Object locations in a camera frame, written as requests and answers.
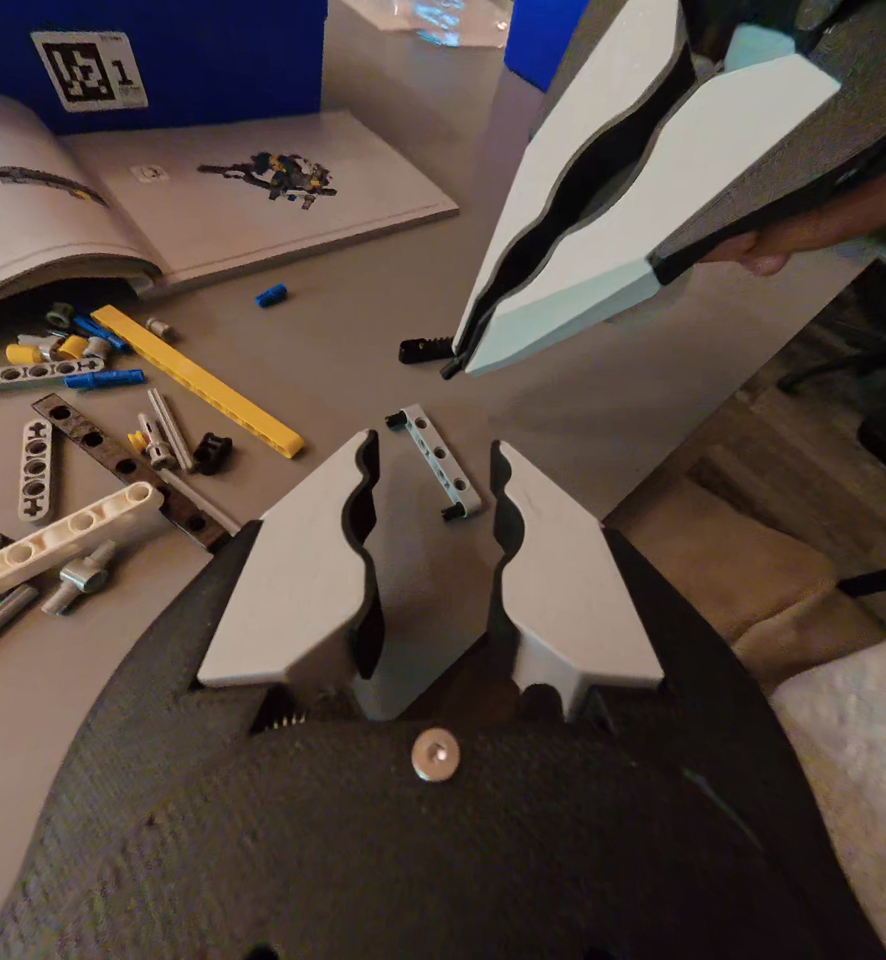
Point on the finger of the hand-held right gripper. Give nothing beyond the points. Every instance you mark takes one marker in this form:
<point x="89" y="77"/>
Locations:
<point x="608" y="97"/>
<point x="675" y="202"/>

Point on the dark grey lego connector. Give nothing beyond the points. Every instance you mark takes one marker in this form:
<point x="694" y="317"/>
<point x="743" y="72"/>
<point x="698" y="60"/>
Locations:
<point x="59" y="314"/>

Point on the black lego pin connector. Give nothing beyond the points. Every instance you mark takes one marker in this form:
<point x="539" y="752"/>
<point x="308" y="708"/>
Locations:
<point x="422" y="350"/>
<point x="212" y="454"/>

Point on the long grey lego axle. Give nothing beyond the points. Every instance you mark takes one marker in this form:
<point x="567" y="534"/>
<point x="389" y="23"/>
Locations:
<point x="199" y="501"/>

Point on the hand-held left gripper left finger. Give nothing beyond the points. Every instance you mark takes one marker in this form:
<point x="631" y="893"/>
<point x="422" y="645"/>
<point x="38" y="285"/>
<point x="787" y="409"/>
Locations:
<point x="293" y="577"/>

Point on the clear plastic bag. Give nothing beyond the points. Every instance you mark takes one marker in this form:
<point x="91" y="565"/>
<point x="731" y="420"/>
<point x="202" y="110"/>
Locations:
<point x="443" y="19"/>

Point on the black white marker tag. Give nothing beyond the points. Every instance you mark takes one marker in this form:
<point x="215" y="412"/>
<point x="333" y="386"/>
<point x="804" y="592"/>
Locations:
<point x="89" y="69"/>

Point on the white lego beam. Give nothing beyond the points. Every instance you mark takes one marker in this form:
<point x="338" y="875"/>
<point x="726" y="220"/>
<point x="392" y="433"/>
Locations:
<point x="60" y="536"/>

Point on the thin grey lego axle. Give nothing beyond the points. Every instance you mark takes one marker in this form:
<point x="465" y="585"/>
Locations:
<point x="171" y="431"/>

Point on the long blue lego axle pin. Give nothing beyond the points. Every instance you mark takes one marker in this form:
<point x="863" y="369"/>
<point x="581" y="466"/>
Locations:
<point x="105" y="379"/>

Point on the small grey lego pin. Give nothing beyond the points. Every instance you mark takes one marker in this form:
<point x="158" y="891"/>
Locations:
<point x="159" y="328"/>

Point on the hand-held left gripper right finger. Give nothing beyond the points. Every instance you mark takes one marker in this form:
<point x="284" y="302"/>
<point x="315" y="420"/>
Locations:
<point x="563" y="592"/>

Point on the silver lego axle connector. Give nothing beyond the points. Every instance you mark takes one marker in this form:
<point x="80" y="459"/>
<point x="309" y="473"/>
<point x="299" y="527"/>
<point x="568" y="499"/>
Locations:
<point x="83" y="577"/>

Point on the light grey lego bush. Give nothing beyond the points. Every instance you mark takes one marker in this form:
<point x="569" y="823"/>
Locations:
<point x="99" y="347"/>

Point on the short blue lego pin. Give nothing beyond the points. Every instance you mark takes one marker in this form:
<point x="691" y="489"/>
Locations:
<point x="270" y="295"/>

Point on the yellow lego bush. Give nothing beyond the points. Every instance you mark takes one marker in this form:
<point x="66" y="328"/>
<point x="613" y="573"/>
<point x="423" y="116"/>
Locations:
<point x="23" y="354"/>
<point x="73" y="346"/>

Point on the thin grey lego liftarm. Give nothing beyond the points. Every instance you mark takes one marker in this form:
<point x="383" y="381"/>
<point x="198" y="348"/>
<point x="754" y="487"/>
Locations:
<point x="36" y="469"/>
<point x="34" y="373"/>

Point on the light grey lego beam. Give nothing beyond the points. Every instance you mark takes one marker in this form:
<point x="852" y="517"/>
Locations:
<point x="437" y="469"/>

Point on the blue storage bin with tag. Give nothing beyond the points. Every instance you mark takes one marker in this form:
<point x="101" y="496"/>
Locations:
<point x="225" y="52"/>

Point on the grey yellow lego pin joiner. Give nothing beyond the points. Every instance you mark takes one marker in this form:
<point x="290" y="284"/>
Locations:
<point x="154" y="442"/>

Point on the white fuzzy cloth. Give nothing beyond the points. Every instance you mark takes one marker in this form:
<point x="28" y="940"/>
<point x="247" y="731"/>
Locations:
<point x="855" y="787"/>

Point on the black metal bar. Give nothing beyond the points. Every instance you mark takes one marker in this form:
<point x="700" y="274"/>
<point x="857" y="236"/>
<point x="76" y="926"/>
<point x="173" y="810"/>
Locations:
<point x="885" y="579"/>

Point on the open lego instruction booklet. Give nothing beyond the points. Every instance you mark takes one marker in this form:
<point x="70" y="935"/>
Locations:
<point x="188" y="202"/>

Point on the person's right hand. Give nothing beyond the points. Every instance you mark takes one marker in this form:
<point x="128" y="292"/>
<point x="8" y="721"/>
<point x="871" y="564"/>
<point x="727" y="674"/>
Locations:
<point x="765" y="251"/>

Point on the long black lego beam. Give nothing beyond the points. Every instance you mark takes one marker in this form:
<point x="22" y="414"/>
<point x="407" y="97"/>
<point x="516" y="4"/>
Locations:
<point x="109" y="454"/>

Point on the long yellow lego beam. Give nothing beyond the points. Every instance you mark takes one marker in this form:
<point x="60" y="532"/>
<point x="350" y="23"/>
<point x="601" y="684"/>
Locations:
<point x="195" y="379"/>

